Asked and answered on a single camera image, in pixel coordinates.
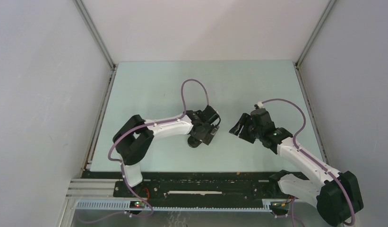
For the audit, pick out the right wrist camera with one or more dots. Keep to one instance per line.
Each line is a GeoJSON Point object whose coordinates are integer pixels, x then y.
{"type": "Point", "coordinates": [259, 105]}

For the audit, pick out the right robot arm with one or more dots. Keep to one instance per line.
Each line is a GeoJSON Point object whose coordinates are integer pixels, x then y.
{"type": "Point", "coordinates": [336, 195]}

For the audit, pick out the grey cable duct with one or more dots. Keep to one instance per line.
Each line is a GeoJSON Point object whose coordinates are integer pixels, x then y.
{"type": "Point", "coordinates": [121, 205]}

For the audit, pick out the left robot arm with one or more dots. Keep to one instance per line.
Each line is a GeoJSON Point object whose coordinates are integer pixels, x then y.
{"type": "Point", "coordinates": [133, 140]}

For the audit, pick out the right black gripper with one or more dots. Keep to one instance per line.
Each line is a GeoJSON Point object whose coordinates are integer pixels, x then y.
{"type": "Point", "coordinates": [245, 119]}

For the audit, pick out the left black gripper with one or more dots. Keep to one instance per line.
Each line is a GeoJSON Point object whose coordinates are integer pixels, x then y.
{"type": "Point", "coordinates": [206, 137]}

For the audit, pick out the black glasses case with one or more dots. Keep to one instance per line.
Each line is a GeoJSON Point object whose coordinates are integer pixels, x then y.
{"type": "Point", "coordinates": [193, 142]}

